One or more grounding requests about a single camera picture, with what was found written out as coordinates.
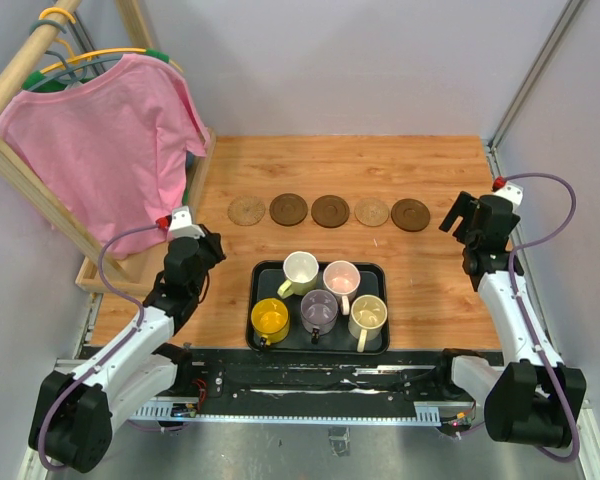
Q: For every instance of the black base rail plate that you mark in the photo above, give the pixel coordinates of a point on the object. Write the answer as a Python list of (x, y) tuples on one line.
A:
[(317, 386)]

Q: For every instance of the brown wooden coaster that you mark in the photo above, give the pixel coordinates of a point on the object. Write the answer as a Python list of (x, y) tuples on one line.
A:
[(330, 211), (410, 215), (288, 209)]

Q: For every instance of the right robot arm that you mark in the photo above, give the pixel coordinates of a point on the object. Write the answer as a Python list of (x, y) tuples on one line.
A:
[(536, 399)]

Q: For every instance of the yellow green clothes hanger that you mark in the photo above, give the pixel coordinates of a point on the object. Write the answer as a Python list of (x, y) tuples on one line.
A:
[(133, 17)]

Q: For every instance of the pink mug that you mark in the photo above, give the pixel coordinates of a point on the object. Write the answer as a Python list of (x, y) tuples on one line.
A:
[(342, 279)]

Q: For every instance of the cream mug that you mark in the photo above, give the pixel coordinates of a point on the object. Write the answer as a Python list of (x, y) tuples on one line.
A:
[(368, 315)]

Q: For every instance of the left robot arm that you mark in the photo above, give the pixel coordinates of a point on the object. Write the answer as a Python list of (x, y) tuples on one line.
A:
[(77, 413)]

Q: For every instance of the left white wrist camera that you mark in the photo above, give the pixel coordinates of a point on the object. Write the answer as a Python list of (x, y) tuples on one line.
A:
[(180, 223)]

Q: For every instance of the grey clothes hanger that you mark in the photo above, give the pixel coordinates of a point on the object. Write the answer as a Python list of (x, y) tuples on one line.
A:
[(71, 72)]

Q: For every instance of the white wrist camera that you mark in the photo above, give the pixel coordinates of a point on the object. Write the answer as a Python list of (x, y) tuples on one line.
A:
[(508, 190), (180, 223)]

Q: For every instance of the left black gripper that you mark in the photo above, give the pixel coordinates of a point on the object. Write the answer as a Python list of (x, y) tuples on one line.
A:
[(212, 240)]

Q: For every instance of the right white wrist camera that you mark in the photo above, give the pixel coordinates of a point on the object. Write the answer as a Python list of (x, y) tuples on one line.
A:
[(508, 190)]

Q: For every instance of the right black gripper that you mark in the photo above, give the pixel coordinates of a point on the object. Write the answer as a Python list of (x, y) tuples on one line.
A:
[(465, 207)]

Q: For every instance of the aluminium frame post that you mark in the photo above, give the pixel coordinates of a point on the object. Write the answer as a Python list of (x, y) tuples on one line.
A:
[(557, 34)]

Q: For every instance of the yellow mug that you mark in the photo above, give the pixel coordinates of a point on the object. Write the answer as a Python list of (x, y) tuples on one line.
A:
[(271, 321)]

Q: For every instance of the purple mug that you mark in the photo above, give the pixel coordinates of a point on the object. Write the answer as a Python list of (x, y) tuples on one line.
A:
[(319, 311)]

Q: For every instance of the pink t-shirt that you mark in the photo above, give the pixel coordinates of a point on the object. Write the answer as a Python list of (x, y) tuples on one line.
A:
[(113, 150)]

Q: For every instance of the white mug green handle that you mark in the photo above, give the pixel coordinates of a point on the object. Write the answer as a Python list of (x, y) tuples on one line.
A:
[(301, 271)]

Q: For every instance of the black plastic tray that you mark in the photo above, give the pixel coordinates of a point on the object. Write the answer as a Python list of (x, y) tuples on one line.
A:
[(267, 276)]

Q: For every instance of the woven rattan coaster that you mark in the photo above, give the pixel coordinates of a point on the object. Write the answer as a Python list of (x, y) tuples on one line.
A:
[(246, 210), (371, 212)]

